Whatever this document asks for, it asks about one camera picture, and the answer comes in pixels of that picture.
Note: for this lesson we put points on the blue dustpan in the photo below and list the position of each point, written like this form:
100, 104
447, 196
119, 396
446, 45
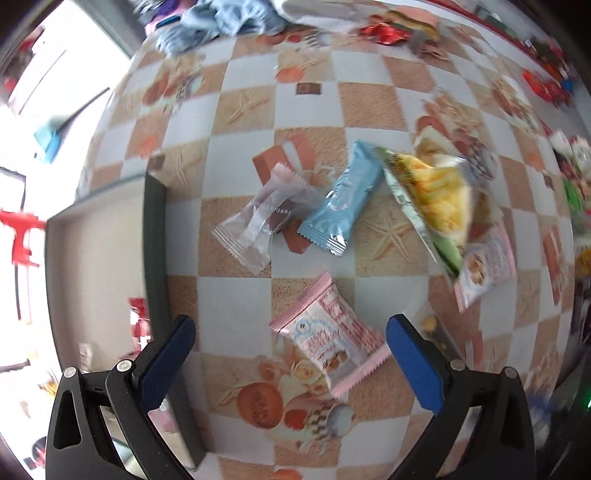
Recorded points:
51, 135

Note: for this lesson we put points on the red plastic stool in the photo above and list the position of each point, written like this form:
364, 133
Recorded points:
21, 223

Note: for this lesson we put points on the translucent white snack packet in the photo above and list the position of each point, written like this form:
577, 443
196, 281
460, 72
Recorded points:
247, 235

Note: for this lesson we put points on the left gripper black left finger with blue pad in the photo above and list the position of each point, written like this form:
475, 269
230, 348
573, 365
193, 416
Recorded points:
78, 443

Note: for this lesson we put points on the light blue snack packet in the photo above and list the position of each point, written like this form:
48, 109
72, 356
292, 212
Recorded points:
331, 226

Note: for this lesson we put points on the dark green storage box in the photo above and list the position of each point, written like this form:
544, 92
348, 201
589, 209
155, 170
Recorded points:
99, 252

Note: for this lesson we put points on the yellow fries chip bag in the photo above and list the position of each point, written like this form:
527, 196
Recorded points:
436, 188

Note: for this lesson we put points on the pink Crispy Cranberry snack packet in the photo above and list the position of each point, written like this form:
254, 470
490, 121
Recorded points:
329, 334

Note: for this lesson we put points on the clear dark seed bar packet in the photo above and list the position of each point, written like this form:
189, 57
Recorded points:
434, 331

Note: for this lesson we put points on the light blue clothing heap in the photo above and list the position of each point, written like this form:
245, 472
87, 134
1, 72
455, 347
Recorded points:
207, 20

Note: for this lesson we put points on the red foil snack packet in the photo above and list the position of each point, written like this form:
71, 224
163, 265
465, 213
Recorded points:
385, 34

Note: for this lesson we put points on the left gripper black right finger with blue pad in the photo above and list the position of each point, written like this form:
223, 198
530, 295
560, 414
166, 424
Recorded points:
501, 445

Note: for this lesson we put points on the red candy packet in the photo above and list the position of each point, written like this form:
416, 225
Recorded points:
140, 325

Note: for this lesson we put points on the white cloth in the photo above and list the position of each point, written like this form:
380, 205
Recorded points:
323, 14

